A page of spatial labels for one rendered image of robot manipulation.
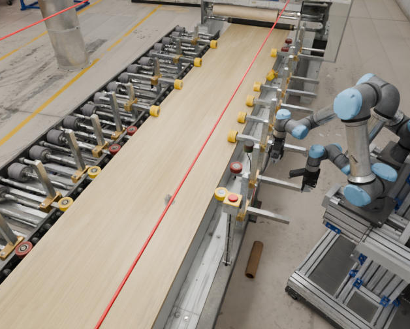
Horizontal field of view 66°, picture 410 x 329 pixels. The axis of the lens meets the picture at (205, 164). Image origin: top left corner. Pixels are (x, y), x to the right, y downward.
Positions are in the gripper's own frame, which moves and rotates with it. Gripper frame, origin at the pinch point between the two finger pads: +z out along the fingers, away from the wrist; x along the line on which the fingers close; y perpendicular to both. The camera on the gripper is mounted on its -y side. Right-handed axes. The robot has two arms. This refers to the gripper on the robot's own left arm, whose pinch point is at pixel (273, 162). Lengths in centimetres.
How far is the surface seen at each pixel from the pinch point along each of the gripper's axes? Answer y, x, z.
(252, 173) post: -7.4, 10.7, 5.5
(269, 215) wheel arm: -28.0, -5.0, 15.8
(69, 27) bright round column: 233, 343, 33
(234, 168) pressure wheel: -4.3, 23.5, 7.9
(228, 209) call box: -60, 11, -19
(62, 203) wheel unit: -66, 107, 8
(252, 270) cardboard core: -21, -1, 91
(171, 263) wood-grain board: -79, 33, 9
